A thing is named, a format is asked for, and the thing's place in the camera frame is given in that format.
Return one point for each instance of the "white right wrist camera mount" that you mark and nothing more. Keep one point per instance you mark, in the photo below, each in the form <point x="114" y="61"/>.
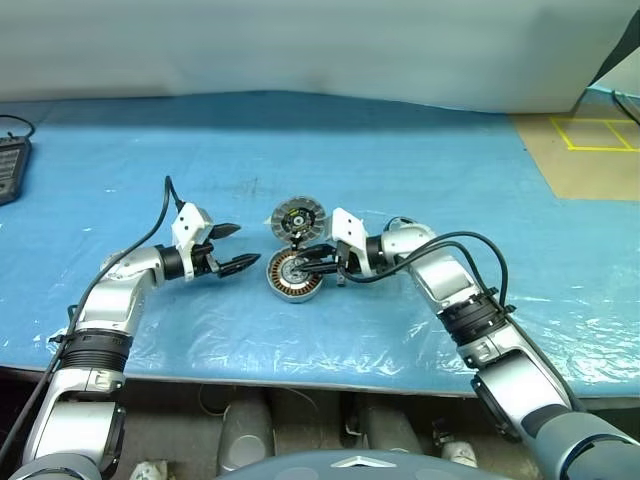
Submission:
<point x="347" y="225"/>

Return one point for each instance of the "grey rounded cylinder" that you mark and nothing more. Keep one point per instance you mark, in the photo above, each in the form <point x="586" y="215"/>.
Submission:
<point x="245" y="430"/>
<point x="385" y="425"/>

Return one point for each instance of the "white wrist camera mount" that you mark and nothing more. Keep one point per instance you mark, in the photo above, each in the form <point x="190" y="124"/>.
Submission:
<point x="347" y="225"/>
<point x="189" y="220"/>

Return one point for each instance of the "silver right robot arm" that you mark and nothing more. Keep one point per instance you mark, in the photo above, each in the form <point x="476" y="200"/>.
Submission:
<point x="440" y="280"/>

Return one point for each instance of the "brown board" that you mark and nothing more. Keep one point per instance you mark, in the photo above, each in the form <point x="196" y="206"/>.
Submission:
<point x="580" y="170"/>

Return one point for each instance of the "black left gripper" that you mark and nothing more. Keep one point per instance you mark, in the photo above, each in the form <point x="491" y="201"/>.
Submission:
<point x="206" y="260"/>

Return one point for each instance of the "grey robot torso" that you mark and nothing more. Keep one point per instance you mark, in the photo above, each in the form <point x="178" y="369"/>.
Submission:
<point x="360" y="465"/>

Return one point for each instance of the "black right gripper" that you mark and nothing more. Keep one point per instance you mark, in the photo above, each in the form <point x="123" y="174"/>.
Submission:
<point x="341" y="257"/>

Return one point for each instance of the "blue table cover sheet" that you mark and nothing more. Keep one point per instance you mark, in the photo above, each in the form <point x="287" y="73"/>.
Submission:
<point x="350" y="160"/>

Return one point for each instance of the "black flat keypad device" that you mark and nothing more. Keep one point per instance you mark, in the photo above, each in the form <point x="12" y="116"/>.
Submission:
<point x="10" y="167"/>

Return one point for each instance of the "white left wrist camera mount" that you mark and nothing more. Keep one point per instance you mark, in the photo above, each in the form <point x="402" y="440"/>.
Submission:
<point x="189" y="220"/>

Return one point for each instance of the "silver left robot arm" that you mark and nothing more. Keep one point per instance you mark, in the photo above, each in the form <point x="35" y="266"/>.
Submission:
<point x="107" y="300"/>

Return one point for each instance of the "white backdrop sheet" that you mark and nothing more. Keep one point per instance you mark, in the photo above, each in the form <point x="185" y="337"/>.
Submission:
<point x="320" y="45"/>

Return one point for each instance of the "silver round motor lid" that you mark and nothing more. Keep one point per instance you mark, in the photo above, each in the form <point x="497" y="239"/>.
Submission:
<point x="287" y="220"/>

